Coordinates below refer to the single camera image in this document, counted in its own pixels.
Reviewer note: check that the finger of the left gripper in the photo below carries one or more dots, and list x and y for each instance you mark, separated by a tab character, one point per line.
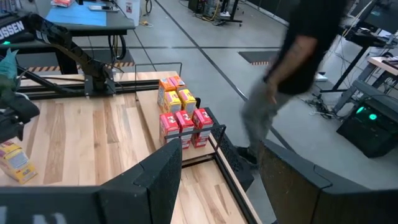
11	132

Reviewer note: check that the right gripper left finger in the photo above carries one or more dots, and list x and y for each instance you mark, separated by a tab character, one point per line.
149	199

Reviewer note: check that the black computer tower green lights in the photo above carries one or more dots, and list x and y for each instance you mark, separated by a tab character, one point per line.
367	133

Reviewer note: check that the red Froot Loops cereal box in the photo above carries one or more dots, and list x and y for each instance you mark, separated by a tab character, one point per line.
202	119
168	126
185	121

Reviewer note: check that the white bin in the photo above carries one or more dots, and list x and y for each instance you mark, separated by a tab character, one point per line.
132	12

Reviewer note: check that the black desk leg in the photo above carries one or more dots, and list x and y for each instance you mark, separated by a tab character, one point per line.
63	67

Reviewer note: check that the yellow Corn Pops cereal box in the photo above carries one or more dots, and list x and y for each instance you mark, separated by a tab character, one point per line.
17	165
172	104
188	99

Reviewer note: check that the grey desk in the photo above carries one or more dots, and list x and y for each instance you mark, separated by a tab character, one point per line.
118	23

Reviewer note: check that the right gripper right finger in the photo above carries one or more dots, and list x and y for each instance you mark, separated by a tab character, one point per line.
298	193

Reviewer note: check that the red and white packet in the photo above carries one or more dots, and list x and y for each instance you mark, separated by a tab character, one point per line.
62	3

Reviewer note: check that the person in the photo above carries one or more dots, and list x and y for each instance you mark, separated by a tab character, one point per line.
311	31

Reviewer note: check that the black monitor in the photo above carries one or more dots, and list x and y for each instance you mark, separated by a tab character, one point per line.
382	15

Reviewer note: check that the wooden side table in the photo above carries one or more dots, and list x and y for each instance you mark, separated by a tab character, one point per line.
385	63

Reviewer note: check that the white floor box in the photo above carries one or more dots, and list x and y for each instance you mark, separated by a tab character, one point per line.
321	77

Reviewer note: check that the black hazard-striped floor mat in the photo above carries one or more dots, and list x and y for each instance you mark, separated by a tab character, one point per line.
127	57
255	56

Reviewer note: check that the black equipment rack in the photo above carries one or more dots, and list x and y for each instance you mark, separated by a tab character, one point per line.
202	4

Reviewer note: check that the person's forearm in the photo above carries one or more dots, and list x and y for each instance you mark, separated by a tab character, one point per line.
292	62

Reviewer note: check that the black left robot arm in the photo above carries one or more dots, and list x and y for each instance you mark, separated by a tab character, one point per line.
71	53

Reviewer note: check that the green cloth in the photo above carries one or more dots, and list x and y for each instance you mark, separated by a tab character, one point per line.
7	67

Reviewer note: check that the person's hand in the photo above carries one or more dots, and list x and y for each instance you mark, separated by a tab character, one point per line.
272	91

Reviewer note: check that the blue desk mat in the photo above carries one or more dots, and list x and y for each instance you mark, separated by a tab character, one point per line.
81	15

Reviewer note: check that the black perforated shelf back panel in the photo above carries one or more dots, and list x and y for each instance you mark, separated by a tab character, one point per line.
230	146

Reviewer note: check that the black standing desk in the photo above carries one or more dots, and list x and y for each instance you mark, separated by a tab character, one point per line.
357	63

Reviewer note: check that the black metal shelf end bracket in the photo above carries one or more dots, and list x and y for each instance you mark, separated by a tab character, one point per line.
158	63
205	129

